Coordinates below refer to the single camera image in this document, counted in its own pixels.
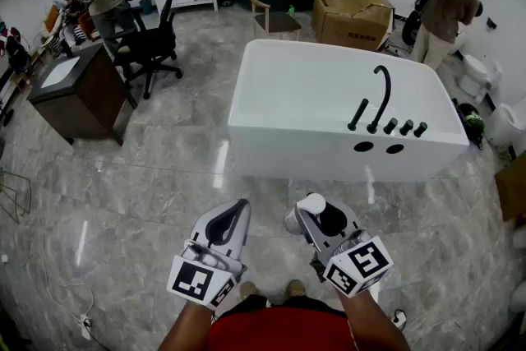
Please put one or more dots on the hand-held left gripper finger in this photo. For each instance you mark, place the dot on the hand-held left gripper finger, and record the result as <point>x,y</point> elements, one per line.
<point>201,223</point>
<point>245,226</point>

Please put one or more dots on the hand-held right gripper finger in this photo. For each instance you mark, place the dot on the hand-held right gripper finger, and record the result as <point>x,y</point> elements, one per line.
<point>349,218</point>
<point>310,228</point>

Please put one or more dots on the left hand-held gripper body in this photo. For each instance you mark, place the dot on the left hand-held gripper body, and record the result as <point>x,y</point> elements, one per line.
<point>193,281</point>

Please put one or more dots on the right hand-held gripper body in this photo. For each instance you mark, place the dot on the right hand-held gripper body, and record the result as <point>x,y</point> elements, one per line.
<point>361,263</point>

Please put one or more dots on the white rectangular bathtub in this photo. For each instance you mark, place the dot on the white rectangular bathtub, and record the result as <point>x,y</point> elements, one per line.
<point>304,94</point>

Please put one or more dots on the person's left forearm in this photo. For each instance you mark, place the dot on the person's left forearm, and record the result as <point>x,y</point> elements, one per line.
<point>185,329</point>

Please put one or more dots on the person's right forearm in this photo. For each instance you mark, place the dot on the person's right forearm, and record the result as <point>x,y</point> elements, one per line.
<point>370,324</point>

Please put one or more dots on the person's left tan shoe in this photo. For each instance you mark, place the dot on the person's left tan shoe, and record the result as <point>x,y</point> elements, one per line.
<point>247,289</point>

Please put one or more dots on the person's tan shoe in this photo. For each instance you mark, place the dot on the person's tan shoe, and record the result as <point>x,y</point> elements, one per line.
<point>296,287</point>
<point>247,289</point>

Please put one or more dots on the person's right tan shoe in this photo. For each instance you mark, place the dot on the person's right tan shoe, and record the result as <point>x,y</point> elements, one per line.
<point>296,287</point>

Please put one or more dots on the person's black trousers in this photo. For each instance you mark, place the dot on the person's black trousers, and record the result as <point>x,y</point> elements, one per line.
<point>255,302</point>

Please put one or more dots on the white power adapter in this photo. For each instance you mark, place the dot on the white power adapter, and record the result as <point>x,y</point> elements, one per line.
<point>399,318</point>

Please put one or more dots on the black faucet knob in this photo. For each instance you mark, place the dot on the black faucet knob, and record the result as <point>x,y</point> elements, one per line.
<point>420,130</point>
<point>406,127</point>
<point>390,126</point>

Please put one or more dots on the person's red shirt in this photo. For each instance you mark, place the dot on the person's red shirt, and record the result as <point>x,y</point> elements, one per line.
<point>283,331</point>

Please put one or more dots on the black helmet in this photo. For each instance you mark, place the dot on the black helmet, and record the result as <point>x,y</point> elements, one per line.
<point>472,121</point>

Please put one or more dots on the brown wooden cabinet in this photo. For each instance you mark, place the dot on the brown wooden cabinet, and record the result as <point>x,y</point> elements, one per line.
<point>513,193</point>

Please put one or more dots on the dark wooden sink cabinet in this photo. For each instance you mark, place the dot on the dark wooden sink cabinet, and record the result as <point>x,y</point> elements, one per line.
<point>94,94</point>

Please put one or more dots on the white toilet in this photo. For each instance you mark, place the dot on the white toilet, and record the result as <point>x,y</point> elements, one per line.
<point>472,74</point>
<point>503,123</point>

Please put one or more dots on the black office chair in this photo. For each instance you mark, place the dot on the black office chair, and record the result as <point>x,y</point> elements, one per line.
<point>152,41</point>

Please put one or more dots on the large cardboard box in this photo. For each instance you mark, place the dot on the large cardboard box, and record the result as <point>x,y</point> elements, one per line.
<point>349,20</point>

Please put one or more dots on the white countertop basin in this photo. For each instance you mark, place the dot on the white countertop basin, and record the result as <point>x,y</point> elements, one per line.
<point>61,72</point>

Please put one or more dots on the wooden chair with dark seat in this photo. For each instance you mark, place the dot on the wooden chair with dark seat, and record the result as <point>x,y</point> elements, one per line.
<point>279,22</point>

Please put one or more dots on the small green bottle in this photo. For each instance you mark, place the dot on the small green bottle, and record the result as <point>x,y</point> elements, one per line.
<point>291,11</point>

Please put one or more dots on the green trash bin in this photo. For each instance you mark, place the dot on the green trash bin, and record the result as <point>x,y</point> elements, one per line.
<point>146,7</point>

